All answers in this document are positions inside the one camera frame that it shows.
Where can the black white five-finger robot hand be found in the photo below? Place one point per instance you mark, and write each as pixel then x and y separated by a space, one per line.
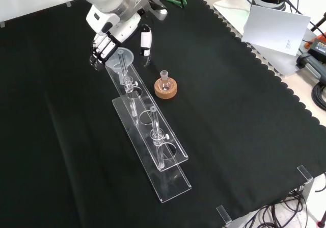
pixel 119 26

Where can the translucent plastic funnel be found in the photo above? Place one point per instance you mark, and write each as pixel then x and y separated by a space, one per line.
pixel 113 62

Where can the clear glass weighing funnel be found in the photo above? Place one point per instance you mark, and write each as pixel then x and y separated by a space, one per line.
pixel 146 61

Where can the clear acrylic funnel stand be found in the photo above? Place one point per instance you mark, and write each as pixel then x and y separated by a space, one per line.
pixel 163 146

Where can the clear cloth clip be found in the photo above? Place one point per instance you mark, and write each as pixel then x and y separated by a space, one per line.
pixel 68 4
pixel 2 24
pixel 304 173
pixel 223 214

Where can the clear round-bottom flask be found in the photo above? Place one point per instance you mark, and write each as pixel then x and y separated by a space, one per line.
pixel 164 84

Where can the pale board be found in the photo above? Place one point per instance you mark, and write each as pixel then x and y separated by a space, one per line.
pixel 229 11

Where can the black bench cloth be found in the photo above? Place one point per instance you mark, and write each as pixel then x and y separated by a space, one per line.
pixel 229 123

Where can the white paper card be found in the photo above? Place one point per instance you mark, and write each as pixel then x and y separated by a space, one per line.
pixel 275 29

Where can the black orange power unit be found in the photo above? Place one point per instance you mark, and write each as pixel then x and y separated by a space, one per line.
pixel 318 45

